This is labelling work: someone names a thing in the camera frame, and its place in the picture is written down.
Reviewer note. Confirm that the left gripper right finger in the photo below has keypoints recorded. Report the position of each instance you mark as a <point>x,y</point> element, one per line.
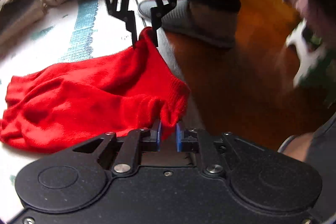
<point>215,156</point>

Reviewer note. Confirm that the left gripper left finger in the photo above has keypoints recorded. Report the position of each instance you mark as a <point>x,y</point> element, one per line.
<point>121,156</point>

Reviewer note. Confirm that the red knit garment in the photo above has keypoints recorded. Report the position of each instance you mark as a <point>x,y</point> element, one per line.
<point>68,103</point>

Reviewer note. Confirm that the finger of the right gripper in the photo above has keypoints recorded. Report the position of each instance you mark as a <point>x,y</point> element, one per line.
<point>157,13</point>
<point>120,10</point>

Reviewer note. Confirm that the cream folded garment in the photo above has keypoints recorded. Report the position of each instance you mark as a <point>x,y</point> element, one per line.
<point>29,15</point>

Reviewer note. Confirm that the grey slipper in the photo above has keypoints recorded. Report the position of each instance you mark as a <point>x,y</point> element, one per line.
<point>179,21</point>

